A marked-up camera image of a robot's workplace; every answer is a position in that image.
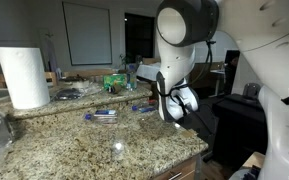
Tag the white covered table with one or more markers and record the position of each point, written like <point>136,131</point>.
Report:
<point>145,71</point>

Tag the clear Fiji water bottle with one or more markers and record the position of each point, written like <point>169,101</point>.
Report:
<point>131,80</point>
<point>105,115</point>
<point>147,109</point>

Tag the white bowl with dark contents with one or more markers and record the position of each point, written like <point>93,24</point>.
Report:
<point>75,82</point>

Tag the wooden base cabinet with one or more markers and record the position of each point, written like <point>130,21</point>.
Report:
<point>177,166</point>

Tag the dark glass door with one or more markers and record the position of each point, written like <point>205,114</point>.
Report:
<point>139,36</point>

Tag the white desk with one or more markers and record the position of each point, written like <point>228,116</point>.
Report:
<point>217,71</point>

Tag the small brown jar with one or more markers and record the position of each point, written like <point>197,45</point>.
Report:
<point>116,90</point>

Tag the black plastic bowl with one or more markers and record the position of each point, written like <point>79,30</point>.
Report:
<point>69,94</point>

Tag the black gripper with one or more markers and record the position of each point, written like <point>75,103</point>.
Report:
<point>197,124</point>

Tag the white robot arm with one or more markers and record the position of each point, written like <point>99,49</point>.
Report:
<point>267,50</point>

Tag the green tissue box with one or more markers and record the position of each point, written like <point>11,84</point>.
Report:
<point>114,81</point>

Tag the wooden table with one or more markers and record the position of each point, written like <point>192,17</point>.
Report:
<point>90,72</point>

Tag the person in dark clothes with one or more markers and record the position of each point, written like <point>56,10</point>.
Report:
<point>232,70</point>

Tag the black cabinet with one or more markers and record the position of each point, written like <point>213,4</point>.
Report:
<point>237,130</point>

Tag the small green plant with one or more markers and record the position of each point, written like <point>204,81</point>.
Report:
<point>125,61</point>

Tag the tan tape piece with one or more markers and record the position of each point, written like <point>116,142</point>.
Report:
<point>189,133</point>

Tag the white paper towel roll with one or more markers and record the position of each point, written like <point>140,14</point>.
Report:
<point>24,78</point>

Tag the light wooden board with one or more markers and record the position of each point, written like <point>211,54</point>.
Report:
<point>254,160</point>

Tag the white wall board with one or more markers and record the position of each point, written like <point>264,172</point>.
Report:
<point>87,33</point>

